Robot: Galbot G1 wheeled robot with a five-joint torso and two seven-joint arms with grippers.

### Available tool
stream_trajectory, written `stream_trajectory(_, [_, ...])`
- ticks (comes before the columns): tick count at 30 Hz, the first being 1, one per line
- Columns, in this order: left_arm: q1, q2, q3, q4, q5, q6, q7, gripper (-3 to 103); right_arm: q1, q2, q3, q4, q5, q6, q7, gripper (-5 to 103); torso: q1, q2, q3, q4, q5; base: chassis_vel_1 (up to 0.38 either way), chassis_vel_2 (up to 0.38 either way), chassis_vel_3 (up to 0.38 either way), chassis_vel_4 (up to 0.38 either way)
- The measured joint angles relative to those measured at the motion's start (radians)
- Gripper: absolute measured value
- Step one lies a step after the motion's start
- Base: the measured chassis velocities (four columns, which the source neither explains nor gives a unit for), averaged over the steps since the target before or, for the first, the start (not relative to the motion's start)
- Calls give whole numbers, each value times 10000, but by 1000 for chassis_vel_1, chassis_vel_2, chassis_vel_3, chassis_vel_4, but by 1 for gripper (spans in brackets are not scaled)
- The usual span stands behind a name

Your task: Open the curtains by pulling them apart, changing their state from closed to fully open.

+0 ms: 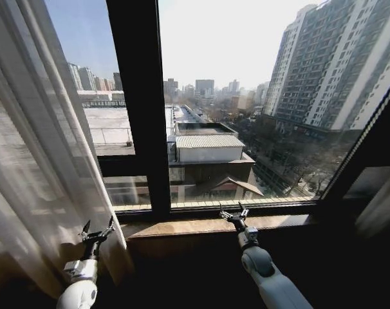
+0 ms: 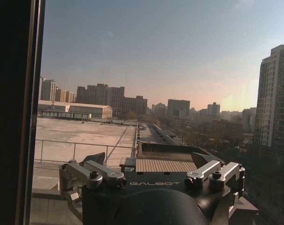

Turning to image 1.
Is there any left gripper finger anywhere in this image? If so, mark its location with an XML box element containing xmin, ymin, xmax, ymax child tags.
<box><xmin>101</xmin><ymin>216</ymin><xmax>116</xmax><ymax>236</ymax></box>
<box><xmin>79</xmin><ymin>220</ymin><xmax>91</xmax><ymax>241</ymax></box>

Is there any brown stone window sill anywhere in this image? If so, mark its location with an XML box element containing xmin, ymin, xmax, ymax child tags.
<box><xmin>120</xmin><ymin>213</ymin><xmax>311</xmax><ymax>241</ymax></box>

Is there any low building with corrugated roof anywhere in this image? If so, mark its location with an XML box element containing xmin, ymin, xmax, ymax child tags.
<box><xmin>167</xmin><ymin>121</ymin><xmax>265</xmax><ymax>203</ymax></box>

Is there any sheer white curtain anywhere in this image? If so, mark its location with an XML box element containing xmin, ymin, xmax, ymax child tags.
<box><xmin>0</xmin><ymin>0</ymin><xmax>135</xmax><ymax>302</ymax></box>

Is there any flat white rooftop building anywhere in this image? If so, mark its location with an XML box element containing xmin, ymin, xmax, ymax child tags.
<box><xmin>77</xmin><ymin>89</ymin><xmax>135</xmax><ymax>156</ymax></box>

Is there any pale curtain panel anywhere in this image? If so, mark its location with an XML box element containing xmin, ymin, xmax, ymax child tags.
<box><xmin>355</xmin><ymin>172</ymin><xmax>390</xmax><ymax>239</ymax></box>

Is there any tall grey apartment tower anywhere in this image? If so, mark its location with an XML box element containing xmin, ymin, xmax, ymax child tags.
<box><xmin>261</xmin><ymin>0</ymin><xmax>390</xmax><ymax>133</ymax></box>

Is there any black window frame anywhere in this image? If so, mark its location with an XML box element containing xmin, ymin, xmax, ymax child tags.
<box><xmin>97</xmin><ymin>0</ymin><xmax>390</xmax><ymax>223</ymax></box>

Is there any white beaded curtain cord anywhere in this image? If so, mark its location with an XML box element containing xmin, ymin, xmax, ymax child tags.
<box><xmin>319</xmin><ymin>71</ymin><xmax>390</xmax><ymax>201</ymax></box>

